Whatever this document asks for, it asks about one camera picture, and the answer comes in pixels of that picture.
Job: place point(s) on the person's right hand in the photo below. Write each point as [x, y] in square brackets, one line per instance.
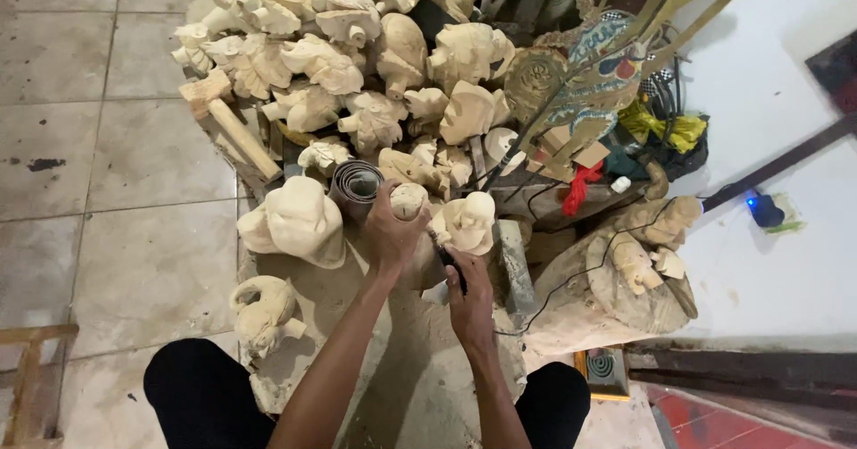
[474, 308]

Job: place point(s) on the person's left hand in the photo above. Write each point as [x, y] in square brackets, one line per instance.
[385, 235]

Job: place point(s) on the round-topped pale wooden carving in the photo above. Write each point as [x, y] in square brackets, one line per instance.
[409, 200]

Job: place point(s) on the black rotary carving tool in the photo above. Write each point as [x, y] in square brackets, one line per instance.
[446, 259]

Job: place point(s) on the grey sandpaper roll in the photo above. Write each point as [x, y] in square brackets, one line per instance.
[353, 189]

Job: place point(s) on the grey sharpening stone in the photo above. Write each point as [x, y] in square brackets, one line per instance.
[517, 268]

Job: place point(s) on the pale wooden seated figure carving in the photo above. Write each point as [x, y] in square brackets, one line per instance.
[467, 223]

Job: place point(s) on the large pale wooden figure carving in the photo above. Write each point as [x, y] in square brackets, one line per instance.
[294, 221]

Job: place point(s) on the dusty wooden work block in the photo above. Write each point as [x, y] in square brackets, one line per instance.
[408, 375]

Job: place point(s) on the person's right leg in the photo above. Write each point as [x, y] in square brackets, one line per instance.
[556, 409]

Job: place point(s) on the person's leg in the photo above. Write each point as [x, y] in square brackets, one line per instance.
[201, 402]
[556, 409]

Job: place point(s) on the box with mosquito coil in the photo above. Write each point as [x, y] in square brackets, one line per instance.
[602, 371]

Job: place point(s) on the pale wooden elephant carving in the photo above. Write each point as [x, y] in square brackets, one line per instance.
[264, 315]

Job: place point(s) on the large rough carved wood stump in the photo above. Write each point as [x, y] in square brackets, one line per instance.
[622, 288]

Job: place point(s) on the red plastic bag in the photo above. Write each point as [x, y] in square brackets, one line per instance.
[578, 189]

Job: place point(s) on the pile of unfinished wooden carvings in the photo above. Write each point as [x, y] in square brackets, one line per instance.
[375, 54]

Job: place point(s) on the brown cardboard pieces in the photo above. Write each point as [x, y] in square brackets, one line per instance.
[569, 149]

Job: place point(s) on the wooden mallet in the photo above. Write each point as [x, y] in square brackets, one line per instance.
[234, 124]

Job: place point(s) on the small white plug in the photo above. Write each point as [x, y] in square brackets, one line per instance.
[621, 184]

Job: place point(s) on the person's left leg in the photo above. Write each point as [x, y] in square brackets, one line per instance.
[201, 402]

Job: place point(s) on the painted leather shadow puppet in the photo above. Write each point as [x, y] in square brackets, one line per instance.
[589, 81]

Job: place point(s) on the yellow plastic bag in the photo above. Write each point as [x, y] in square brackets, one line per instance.
[669, 127]

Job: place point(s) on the black adapter with blue light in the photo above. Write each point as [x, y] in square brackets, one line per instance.
[763, 210]

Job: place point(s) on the dark wooden beam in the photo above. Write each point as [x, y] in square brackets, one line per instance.
[776, 162]

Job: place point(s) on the wooden stool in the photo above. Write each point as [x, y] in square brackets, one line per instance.
[30, 395]

